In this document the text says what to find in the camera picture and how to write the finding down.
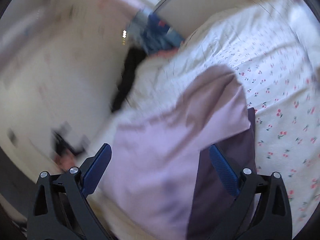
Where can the black garment pile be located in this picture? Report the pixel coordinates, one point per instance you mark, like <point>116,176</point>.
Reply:
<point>134,57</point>

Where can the person's left hand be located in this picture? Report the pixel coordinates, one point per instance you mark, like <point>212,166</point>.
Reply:
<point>65,162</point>

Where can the white cherry print bed quilt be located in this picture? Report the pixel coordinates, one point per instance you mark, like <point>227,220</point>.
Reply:
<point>273,48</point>

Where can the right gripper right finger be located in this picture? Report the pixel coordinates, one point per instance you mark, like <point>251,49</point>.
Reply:
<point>261,207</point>

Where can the pink and blue curtain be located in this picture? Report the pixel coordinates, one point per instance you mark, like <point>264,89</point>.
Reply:
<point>152,34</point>

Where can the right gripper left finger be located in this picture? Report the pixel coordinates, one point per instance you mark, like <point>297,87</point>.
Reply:
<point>61,209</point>

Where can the lilac and purple jacket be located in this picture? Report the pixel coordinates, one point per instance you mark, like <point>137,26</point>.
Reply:
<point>160,183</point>

